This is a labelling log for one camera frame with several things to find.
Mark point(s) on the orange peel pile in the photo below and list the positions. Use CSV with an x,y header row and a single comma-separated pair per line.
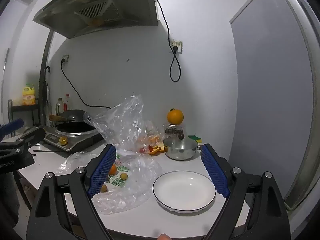
x,y
157,150

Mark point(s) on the clear plastic bag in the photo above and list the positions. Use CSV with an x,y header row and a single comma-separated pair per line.
x,y
120,120

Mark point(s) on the black umbrella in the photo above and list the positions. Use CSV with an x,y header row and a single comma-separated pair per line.
x,y
47,90

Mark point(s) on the red capped bottle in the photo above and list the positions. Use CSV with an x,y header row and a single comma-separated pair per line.
x,y
67,103

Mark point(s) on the small tangerine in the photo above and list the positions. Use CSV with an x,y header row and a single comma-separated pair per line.
x,y
113,170

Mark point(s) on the silver induction cooker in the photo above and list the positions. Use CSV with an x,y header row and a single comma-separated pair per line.
x,y
75,140

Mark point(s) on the white plate black rim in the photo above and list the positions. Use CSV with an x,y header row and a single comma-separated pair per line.
x,y
185,190

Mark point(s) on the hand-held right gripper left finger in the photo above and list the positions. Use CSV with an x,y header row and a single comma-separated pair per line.
x,y
102,170

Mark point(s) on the clear container of dates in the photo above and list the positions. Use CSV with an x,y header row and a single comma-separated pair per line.
x,y
172,131

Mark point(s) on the grey vertical pipe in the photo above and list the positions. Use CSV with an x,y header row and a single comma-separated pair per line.
x,y
45,57

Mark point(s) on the green yellow sponge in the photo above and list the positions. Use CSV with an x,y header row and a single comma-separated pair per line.
x,y
195,138

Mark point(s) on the dark glass bottle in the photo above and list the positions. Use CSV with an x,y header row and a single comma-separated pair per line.
x,y
59,106

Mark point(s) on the grey refrigerator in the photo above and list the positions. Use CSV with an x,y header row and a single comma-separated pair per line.
x,y
270,80

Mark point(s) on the white wall socket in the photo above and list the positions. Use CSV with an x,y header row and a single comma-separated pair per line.
x,y
67,57
178,42

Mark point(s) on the yellow oil bottle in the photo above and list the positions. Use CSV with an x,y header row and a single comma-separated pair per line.
x,y
28,97

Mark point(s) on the thin black rod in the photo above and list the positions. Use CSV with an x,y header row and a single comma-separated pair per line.
x,y
50,151

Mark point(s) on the person's right hand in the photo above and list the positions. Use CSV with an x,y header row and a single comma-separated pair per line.
x,y
164,237

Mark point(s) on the green printed plastic bag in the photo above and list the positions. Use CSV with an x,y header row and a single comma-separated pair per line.
x,y
140,180

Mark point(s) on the red cherry tomato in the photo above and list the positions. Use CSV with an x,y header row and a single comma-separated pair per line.
x,y
142,150

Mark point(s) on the black storage rack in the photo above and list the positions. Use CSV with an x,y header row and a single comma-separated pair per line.
x,y
25,108

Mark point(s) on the small brown longan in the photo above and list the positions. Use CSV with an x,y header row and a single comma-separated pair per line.
x,y
104,188
123,176

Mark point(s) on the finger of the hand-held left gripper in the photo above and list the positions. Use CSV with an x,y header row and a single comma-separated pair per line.
x,y
12,127
30,137

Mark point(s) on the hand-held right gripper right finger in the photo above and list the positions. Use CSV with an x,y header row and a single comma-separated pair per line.
x,y
215,172

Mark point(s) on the large orange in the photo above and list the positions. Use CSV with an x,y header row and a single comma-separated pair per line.
x,y
175,117

